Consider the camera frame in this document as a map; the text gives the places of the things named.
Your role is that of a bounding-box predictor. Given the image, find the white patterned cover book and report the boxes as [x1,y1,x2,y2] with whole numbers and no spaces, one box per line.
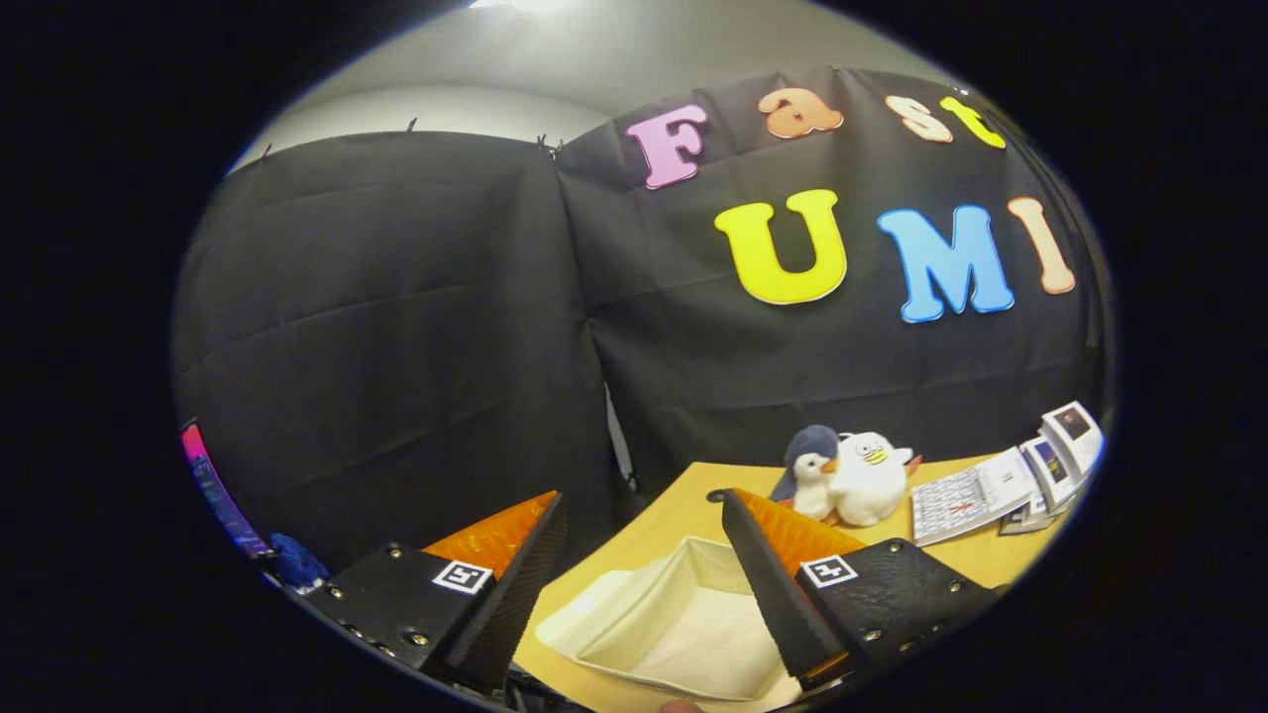
[910,448,1039,548]

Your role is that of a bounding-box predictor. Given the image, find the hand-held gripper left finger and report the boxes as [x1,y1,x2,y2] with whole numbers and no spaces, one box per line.
[302,490,571,694]

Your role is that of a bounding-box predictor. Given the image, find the white duck plush toy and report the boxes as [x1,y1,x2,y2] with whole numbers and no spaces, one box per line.
[830,431,923,528]

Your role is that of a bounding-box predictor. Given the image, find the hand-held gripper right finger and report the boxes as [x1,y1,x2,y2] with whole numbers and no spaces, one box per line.
[720,487,1002,694]

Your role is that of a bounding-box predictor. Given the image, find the plain white book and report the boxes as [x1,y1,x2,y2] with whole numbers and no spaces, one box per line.
[999,498,1077,537]

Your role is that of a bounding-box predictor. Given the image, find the computer screen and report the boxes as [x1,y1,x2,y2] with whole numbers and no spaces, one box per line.
[179,420,271,559]

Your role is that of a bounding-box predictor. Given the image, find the grey penguin plush toy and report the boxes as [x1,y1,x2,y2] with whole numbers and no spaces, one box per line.
[770,425,842,524]

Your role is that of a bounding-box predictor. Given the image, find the blue plush object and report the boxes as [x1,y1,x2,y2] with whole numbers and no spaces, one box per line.
[268,533,331,594]

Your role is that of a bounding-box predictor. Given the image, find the cream fabric storage box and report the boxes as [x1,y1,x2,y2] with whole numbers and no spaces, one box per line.
[535,536,805,710]

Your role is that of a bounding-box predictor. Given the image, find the white book dark photo cover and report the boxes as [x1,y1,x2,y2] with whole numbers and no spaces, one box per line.
[1040,401,1105,476]

